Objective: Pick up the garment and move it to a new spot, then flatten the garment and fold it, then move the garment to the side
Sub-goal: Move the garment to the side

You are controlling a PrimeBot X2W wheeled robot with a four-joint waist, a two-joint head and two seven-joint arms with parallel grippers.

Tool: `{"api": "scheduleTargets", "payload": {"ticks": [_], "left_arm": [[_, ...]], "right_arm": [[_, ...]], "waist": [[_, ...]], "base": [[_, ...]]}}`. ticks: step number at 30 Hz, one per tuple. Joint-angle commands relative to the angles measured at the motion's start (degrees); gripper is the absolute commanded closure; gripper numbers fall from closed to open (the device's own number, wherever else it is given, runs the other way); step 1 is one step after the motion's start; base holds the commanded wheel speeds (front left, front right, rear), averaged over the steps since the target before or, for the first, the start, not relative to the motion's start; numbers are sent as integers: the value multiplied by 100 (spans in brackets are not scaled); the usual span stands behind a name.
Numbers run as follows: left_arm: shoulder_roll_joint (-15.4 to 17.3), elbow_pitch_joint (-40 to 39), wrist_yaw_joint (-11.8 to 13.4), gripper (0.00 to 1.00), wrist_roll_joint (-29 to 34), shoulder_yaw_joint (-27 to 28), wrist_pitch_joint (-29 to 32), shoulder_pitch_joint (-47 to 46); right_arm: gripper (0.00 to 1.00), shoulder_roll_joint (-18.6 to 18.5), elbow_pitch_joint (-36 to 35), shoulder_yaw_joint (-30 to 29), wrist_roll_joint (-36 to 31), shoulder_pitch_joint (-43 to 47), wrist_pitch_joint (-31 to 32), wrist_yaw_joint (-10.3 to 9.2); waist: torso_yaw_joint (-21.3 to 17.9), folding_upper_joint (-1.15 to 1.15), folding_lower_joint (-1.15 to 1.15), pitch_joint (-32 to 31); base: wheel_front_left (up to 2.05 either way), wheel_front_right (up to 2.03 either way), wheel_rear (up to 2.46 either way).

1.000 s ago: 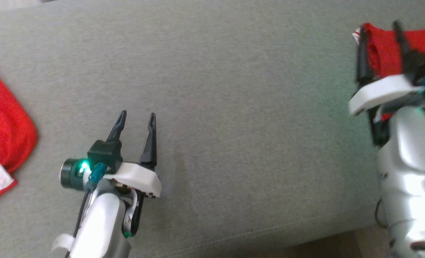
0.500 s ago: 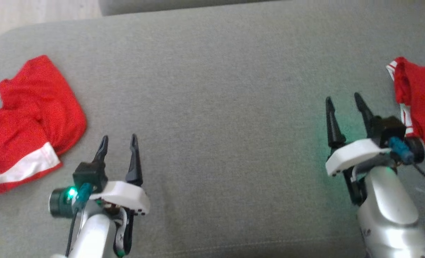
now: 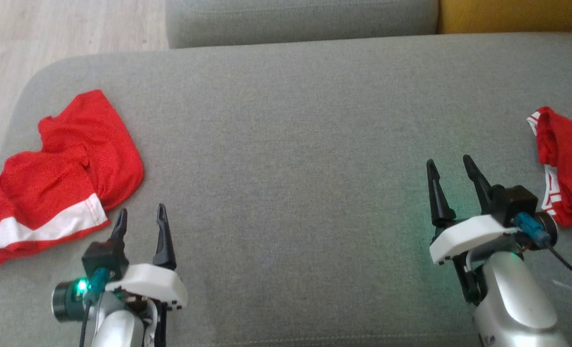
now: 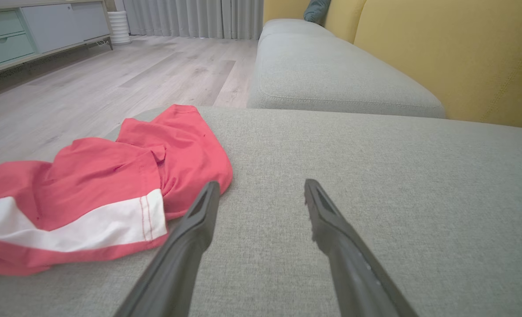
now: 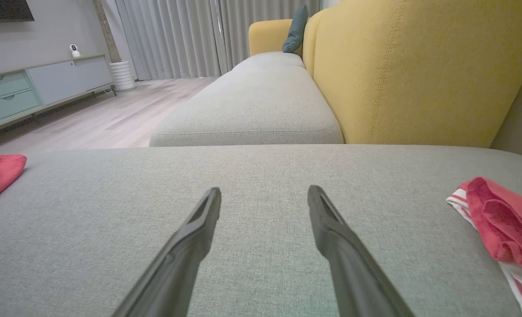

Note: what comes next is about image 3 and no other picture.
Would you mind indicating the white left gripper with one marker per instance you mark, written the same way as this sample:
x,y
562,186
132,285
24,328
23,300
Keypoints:
x,y
151,284

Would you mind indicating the large yellow sofa cushion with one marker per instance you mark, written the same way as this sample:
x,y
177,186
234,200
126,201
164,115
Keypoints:
x,y
517,14

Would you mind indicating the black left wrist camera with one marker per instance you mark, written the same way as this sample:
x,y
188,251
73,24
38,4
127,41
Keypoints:
x,y
103,258

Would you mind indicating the grey sofa cushion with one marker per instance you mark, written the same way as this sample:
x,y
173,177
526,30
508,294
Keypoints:
x,y
300,21

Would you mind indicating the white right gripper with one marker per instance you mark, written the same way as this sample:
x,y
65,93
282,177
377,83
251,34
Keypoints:
x,y
469,236

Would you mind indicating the grey fabric sofa seat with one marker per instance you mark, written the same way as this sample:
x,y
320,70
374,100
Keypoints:
x,y
291,193

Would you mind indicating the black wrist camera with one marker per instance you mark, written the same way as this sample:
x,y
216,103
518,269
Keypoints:
x,y
517,202
103,258

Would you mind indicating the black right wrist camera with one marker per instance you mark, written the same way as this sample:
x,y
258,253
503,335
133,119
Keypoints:
x,y
517,202

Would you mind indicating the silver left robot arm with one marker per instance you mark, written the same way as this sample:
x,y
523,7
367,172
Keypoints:
x,y
117,330

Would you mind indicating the red shorts with white band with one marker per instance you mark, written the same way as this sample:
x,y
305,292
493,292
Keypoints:
x,y
59,188

